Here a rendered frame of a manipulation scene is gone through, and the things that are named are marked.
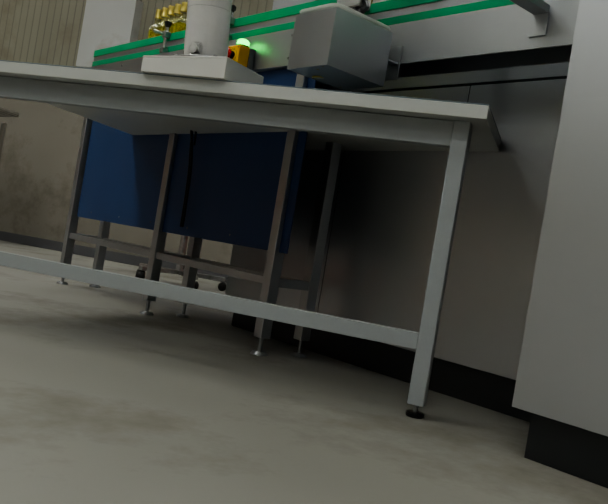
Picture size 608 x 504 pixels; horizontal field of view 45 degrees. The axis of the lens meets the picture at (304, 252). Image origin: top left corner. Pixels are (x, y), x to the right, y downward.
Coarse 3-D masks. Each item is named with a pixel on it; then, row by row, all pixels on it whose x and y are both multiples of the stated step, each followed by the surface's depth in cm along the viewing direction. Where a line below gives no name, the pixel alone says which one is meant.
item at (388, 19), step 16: (400, 0) 220; (416, 0) 215; (432, 0) 210; (448, 0) 206; (464, 0) 202; (480, 0) 198; (496, 0) 193; (384, 16) 225; (400, 16) 219; (416, 16) 214; (432, 16) 209
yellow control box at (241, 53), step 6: (234, 48) 250; (240, 48) 248; (246, 48) 250; (234, 54) 250; (240, 54) 249; (246, 54) 250; (252, 54) 252; (234, 60) 249; (240, 60) 249; (246, 60) 251; (252, 60) 252; (246, 66) 251; (252, 66) 252
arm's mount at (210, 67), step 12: (144, 60) 198; (156, 60) 197; (168, 60) 196; (180, 60) 194; (192, 60) 193; (204, 60) 192; (216, 60) 191; (228, 60) 191; (144, 72) 199; (156, 72) 197; (168, 72) 195; (180, 72) 194; (192, 72) 193; (204, 72) 192; (216, 72) 191; (228, 72) 192; (240, 72) 199; (252, 72) 206
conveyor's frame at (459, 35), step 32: (544, 0) 180; (576, 0) 174; (288, 32) 240; (416, 32) 211; (448, 32) 202; (480, 32) 194; (512, 32) 186; (128, 64) 325; (256, 64) 252; (416, 64) 225; (448, 64) 216; (480, 64) 207; (512, 64) 199
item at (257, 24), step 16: (320, 0) 233; (336, 0) 227; (256, 16) 258; (272, 16) 251; (288, 16) 245; (176, 32) 300; (240, 32) 265; (256, 32) 257; (272, 32) 250; (112, 48) 344; (128, 48) 331; (144, 48) 320; (176, 48) 298; (96, 64) 355
